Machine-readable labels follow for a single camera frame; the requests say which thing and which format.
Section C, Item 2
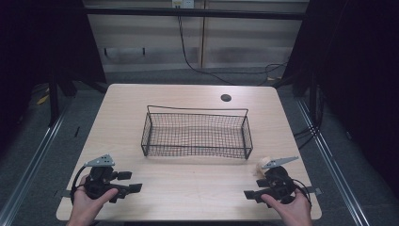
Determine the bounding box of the person's right hand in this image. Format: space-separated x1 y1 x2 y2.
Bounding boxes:
260 187 314 226

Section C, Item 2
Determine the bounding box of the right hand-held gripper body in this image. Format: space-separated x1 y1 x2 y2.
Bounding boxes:
256 155 298 209

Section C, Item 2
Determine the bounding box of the black wire mesh basket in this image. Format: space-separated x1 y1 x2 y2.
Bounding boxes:
140 105 254 160

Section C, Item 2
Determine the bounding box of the black wall cable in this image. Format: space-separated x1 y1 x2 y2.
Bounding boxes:
177 15 290 87

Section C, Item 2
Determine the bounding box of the black horizontal frame bar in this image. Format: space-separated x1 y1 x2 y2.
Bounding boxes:
84 7 308 21

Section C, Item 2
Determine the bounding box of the cream round object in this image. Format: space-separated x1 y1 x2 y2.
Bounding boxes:
255 156 273 177

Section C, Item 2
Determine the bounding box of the white wall socket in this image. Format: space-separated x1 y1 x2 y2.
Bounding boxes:
170 0 196 9

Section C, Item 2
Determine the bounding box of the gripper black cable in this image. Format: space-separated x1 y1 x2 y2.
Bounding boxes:
70 165 88 205
291 178 312 207

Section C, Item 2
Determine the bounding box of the black metal stand leg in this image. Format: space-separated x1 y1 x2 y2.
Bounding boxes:
47 73 61 127

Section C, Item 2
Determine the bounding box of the black floor cables bundle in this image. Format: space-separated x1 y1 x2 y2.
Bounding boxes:
293 83 326 151

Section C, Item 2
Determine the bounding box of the dark curtain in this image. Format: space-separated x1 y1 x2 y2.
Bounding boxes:
281 0 399 199
0 0 107 152

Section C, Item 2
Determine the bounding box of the metal floor rail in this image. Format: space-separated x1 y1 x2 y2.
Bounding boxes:
0 102 73 226
295 97 373 226

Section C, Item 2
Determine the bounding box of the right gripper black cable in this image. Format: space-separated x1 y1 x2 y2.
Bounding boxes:
291 178 312 207

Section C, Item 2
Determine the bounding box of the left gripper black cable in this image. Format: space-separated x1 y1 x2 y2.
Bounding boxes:
70 165 88 205

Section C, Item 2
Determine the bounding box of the person's left hand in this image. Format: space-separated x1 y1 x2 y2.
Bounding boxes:
66 174 120 226

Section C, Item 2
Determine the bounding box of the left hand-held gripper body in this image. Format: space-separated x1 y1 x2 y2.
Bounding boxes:
83 153 131 203

